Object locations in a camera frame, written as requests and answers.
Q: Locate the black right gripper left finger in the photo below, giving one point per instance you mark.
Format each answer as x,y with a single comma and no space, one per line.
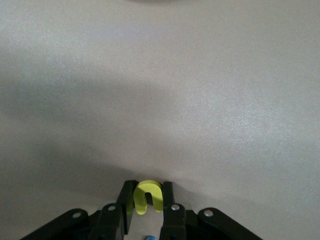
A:
127,197

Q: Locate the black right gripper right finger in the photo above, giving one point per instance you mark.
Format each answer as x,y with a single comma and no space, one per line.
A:
168,197

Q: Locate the yellow lowercase u letter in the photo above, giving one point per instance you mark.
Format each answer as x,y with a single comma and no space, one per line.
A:
140,197

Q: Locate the blue lowercase m letter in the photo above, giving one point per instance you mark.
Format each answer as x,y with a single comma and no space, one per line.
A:
150,238

